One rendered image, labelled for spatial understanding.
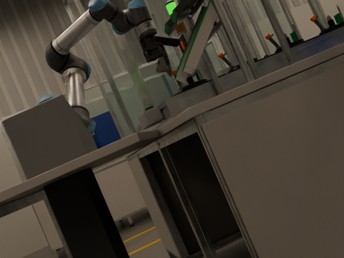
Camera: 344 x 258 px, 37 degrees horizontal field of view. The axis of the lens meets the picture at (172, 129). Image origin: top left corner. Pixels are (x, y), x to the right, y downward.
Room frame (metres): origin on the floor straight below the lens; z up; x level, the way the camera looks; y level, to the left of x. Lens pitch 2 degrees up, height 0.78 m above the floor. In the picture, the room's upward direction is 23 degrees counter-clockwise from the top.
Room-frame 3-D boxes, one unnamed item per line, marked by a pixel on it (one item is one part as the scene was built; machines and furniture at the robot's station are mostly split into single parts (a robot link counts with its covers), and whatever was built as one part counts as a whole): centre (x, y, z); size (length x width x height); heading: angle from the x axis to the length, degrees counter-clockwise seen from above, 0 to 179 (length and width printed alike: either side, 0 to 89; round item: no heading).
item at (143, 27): (2.26, -0.07, 1.29); 0.08 x 0.08 x 0.05
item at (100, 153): (2.05, 0.40, 0.84); 0.90 x 0.70 x 0.03; 174
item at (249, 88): (2.38, -0.59, 0.84); 1.50 x 1.41 x 0.03; 13
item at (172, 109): (2.52, 0.05, 0.91); 0.89 x 0.06 x 0.11; 13
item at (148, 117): (2.32, 0.07, 0.93); 0.21 x 0.07 x 0.06; 13
